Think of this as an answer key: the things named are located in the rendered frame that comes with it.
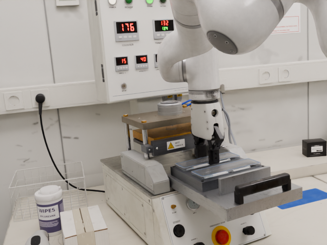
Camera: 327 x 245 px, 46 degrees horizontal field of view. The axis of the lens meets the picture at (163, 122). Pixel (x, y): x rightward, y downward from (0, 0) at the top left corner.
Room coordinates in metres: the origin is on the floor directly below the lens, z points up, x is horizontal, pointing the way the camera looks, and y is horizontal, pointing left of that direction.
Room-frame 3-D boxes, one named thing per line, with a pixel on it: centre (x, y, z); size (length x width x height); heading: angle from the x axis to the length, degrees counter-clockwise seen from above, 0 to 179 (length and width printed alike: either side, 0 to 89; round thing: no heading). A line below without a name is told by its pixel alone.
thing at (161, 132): (1.24, -0.03, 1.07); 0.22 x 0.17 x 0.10; 116
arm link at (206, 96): (1.04, -0.12, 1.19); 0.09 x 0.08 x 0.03; 26
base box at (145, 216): (1.24, -0.04, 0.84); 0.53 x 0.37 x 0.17; 26
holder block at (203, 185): (1.00, -0.14, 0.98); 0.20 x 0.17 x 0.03; 116
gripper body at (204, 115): (1.04, -0.12, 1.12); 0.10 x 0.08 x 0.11; 26
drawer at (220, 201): (0.96, -0.16, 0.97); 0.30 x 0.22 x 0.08; 26
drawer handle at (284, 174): (0.83, -0.22, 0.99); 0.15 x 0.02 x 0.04; 116
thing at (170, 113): (1.27, -0.03, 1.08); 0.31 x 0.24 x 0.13; 116
